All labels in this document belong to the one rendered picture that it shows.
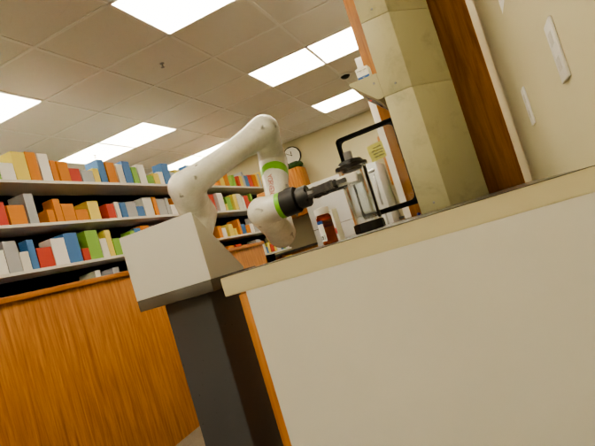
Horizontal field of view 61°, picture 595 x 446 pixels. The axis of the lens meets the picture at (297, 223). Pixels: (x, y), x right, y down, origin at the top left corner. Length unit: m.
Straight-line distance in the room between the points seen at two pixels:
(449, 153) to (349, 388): 1.21
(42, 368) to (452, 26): 2.49
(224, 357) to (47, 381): 1.27
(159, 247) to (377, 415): 1.08
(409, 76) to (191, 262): 1.05
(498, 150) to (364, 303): 1.48
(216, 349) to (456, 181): 1.07
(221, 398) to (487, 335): 1.14
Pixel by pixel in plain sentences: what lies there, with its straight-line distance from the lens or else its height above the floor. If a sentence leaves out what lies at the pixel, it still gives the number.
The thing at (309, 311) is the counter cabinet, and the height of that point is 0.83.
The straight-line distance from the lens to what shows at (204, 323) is 1.81.
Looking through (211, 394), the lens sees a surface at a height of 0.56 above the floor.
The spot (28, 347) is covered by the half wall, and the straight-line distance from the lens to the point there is 2.82.
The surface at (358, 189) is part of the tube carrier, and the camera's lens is 1.61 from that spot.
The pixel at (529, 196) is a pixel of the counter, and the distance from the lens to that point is 0.90.
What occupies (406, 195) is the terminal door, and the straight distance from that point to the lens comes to 2.27.
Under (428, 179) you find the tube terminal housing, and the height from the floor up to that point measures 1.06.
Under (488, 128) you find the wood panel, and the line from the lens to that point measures 2.32.
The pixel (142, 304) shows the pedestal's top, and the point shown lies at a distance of 1.87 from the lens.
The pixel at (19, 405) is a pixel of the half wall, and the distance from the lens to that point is 2.76.
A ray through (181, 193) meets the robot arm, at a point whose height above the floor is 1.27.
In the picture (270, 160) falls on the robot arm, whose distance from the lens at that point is 2.08.
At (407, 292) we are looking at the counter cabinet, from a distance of 0.92.
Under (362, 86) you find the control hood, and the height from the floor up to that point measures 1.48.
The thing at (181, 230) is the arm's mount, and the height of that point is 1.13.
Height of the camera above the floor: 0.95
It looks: 3 degrees up
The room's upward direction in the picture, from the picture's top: 17 degrees counter-clockwise
